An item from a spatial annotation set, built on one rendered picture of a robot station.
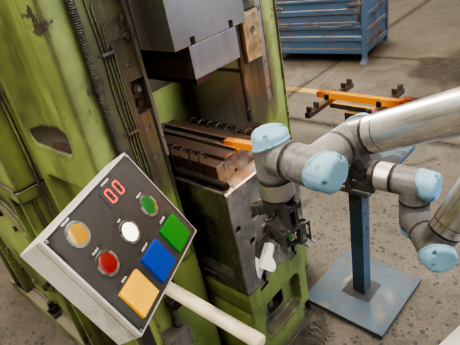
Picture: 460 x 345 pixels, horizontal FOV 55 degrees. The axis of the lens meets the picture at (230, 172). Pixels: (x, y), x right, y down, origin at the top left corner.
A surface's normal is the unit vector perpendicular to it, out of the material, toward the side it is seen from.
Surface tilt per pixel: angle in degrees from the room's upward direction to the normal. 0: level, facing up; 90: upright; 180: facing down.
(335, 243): 0
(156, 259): 60
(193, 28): 90
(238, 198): 90
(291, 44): 90
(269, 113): 90
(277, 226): 0
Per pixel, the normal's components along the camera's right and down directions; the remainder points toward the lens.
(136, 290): 0.73, -0.43
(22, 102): 0.66, 0.28
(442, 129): -0.52, 0.74
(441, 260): -0.02, 0.51
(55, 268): -0.27, 0.53
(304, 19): -0.55, 0.49
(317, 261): -0.18, -0.85
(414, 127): -0.76, 0.38
